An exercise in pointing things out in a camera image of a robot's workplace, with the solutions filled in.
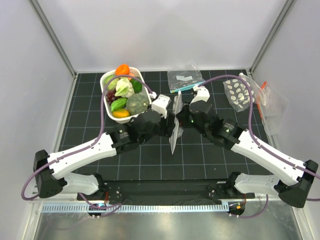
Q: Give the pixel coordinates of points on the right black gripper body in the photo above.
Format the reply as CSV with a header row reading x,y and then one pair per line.
x,y
186,120

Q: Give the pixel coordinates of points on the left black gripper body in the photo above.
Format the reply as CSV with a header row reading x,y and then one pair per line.
x,y
163,129

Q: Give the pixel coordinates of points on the white dotted zip bag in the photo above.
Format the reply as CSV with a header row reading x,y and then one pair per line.
x,y
177,130

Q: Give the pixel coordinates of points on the green netted melon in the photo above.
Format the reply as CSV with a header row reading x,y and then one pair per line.
x,y
137,103

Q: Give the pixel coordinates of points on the white cauliflower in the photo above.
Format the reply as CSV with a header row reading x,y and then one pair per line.
x,y
124,88

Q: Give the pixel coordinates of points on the white perforated plastic basket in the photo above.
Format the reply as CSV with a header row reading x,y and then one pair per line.
x,y
145,92

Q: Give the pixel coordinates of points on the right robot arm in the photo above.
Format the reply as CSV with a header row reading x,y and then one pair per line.
x,y
290,179

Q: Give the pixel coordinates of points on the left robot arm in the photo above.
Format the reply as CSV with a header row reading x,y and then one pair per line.
x,y
54,172

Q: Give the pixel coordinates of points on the blue zipper clear bag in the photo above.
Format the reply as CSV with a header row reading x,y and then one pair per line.
x,y
184,77

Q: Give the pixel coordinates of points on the orange zipper clear bag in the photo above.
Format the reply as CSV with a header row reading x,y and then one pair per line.
x,y
271,107

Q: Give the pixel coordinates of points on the black grid mat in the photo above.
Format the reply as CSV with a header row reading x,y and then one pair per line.
x,y
194,156

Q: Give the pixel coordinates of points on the yellow orange mango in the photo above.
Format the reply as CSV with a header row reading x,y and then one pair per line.
x,y
121,113

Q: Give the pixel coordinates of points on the green bell pepper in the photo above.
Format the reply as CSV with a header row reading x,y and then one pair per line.
x,y
136,85

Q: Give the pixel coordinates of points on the green cucumber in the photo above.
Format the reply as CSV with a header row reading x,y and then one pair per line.
x,y
118,104

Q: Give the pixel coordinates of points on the dark red grapes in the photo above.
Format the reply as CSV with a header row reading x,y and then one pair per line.
x,y
110,97

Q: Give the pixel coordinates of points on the green cabbage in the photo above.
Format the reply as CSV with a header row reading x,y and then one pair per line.
x,y
111,84

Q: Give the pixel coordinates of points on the orange tangerine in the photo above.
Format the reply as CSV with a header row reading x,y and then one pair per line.
x,y
122,69

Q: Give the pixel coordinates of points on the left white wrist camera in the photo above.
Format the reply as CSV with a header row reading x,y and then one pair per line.
x,y
160,105

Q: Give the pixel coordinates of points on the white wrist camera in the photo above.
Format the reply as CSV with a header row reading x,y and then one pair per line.
x,y
200,93
160,105

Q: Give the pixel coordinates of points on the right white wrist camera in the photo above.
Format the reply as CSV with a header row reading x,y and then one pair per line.
x,y
200,93

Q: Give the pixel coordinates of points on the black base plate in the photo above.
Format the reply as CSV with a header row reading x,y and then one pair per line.
x,y
167,192

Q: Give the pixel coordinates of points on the aluminium front rail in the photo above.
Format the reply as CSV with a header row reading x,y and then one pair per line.
x,y
85,208

